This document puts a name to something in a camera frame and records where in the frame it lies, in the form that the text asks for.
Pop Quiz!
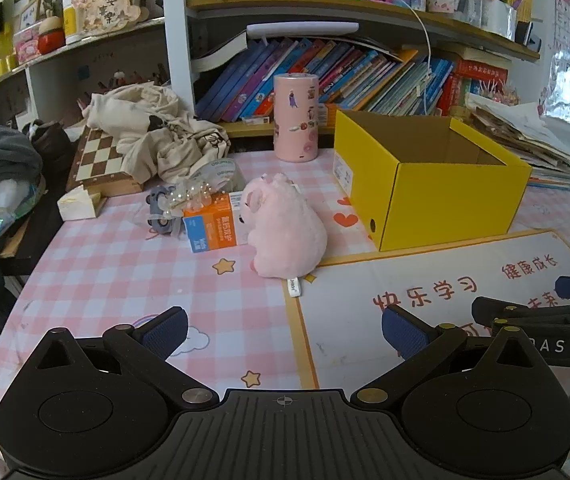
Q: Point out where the pearl bead hair clip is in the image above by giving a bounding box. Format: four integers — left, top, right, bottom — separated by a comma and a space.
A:
167, 182, 214, 221

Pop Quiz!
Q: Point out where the yellow cardboard box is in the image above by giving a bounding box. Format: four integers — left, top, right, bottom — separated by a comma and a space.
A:
333, 109, 534, 253

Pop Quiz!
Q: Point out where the black bag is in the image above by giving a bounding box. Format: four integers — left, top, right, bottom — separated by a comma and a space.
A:
22, 119, 78, 192

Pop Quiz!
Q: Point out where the pink plush pig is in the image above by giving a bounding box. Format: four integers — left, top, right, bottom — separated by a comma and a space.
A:
241, 172, 329, 300

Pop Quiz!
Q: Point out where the white desk mat red print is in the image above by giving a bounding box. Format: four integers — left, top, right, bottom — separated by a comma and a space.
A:
285, 230, 570, 392

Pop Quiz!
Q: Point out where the colourful bead ornament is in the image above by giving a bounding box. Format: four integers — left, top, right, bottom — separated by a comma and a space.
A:
480, 80, 522, 107

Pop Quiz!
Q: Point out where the row of thin colourful books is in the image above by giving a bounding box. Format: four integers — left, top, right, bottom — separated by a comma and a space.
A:
195, 37, 512, 124

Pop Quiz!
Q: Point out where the pink printed box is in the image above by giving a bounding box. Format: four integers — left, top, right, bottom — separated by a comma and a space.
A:
12, 27, 41, 64

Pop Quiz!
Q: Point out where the clear tape roll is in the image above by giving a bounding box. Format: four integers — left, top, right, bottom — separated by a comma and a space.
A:
180, 160, 239, 196

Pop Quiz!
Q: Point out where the red round container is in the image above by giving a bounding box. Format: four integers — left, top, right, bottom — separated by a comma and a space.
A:
37, 16, 66, 55

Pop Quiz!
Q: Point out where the white cylindrical pen holder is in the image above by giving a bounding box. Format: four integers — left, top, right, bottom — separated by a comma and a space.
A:
480, 0, 519, 41

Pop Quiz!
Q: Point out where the orange white toothpaste box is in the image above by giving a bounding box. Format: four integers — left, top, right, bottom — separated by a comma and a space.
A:
182, 191, 251, 255

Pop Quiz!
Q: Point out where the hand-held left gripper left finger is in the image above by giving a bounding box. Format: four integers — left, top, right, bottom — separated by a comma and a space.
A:
25, 306, 221, 409

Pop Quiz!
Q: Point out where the white charging cable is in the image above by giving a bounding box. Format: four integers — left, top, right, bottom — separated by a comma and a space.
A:
365, 0, 434, 117

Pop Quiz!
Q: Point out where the white light bar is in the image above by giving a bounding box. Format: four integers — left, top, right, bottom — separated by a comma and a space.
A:
246, 22, 359, 41

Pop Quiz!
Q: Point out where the beige crumpled cloth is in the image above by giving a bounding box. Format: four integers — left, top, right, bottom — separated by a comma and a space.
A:
79, 81, 233, 185

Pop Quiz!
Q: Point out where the stack of papers and booklets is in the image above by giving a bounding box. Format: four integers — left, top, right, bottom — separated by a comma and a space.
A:
465, 92, 570, 192

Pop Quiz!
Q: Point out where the white wooden bookshelf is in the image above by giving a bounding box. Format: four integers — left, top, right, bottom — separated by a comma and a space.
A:
0, 0, 546, 141

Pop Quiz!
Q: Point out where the pink sticker canister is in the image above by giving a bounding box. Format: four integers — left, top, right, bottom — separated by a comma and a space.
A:
272, 72, 320, 163

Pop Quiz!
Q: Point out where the wooden chessboard box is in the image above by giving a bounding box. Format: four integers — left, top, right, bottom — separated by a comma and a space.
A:
66, 125, 144, 199

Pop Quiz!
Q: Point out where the small black device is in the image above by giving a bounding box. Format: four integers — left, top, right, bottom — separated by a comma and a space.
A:
515, 20, 542, 47

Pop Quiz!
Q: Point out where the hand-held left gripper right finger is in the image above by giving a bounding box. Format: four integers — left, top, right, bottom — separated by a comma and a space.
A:
350, 307, 544, 407

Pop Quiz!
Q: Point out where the pink checkered desktop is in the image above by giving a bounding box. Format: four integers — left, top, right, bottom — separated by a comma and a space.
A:
0, 147, 570, 461

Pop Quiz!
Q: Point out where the yellow white bottle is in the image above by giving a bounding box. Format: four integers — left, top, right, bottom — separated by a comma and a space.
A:
61, 0, 86, 45

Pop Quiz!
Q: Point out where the white tissue pack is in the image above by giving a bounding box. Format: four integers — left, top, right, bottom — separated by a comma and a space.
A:
57, 185, 108, 222

